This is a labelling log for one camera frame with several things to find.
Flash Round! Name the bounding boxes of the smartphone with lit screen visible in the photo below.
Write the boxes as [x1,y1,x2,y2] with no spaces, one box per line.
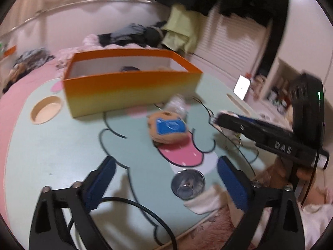
[233,75,252,101]

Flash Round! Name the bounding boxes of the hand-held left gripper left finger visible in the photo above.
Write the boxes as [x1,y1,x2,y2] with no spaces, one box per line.
[29,156,116,250]

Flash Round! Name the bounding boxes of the pink fuzzy cloth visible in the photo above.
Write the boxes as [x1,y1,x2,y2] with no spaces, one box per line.
[177,161,333,250]

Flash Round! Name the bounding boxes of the mint green printed lap table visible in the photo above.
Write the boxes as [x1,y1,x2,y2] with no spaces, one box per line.
[5,72,277,250]

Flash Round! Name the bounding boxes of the white louvered closet door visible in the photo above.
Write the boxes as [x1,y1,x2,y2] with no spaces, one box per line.
[192,5,271,84]

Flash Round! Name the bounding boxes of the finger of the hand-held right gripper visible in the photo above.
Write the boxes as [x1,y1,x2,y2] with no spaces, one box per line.
[216,111,277,143]

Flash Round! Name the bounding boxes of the beige cloth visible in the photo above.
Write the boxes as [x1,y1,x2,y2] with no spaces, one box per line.
[251,74,266,100]

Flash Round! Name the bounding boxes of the clear glass cup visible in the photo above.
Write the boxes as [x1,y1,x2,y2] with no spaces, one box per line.
[171,169,206,201]

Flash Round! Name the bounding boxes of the pink bed sheet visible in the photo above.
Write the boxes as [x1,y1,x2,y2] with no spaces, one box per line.
[0,57,65,214]

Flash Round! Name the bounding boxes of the silver curved rail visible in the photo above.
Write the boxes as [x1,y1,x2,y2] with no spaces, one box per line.
[0,0,157,40]

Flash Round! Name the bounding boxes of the pile of dark clothes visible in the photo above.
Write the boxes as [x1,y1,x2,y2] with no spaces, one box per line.
[97,22,168,49]

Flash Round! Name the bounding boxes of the brown bear plush toy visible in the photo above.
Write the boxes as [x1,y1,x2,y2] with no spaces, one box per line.
[147,110,188,144]

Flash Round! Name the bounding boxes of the orange cardboard box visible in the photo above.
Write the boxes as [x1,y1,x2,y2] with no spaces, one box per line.
[63,49,203,119]

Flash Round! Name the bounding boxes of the clear plastic wrapper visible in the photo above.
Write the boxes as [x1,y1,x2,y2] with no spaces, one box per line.
[164,95,189,118]

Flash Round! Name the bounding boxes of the grey patterned clothes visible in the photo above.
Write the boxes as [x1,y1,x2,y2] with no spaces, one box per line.
[2,48,56,93]

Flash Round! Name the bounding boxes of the pink floral blanket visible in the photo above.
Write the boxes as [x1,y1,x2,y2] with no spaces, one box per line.
[55,34,167,68]

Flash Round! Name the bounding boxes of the light green cloth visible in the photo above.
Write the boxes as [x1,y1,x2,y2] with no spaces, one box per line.
[161,5,206,56]

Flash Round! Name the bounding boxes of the person's right hand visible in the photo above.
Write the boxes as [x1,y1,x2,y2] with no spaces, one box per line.
[275,159,314,186]

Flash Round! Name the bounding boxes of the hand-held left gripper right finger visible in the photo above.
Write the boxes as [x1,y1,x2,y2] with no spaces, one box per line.
[217,155,306,250]

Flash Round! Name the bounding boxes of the black cable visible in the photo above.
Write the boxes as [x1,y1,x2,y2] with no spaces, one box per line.
[66,196,179,250]

